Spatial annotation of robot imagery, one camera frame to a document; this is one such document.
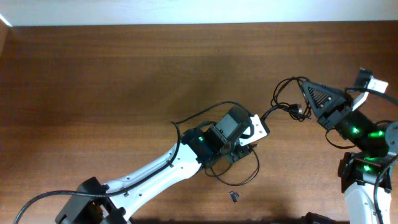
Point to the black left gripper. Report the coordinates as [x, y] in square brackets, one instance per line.
[237, 154]

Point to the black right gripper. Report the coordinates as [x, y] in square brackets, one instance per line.
[334, 105]

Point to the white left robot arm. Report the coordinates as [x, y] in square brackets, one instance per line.
[116, 201]

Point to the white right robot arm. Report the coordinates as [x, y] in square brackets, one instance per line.
[366, 175]

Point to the small black clip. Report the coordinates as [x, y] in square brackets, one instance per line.
[234, 196]

